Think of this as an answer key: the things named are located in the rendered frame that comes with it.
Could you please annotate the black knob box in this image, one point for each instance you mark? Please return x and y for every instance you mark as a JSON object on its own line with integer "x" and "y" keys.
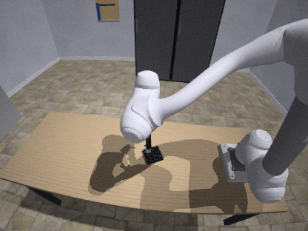
{"x": 153, "y": 157}

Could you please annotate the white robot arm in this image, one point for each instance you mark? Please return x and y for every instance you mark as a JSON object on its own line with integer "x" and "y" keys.
{"x": 266, "y": 166}

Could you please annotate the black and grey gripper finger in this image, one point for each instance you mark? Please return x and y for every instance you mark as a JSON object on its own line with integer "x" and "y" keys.
{"x": 148, "y": 143}

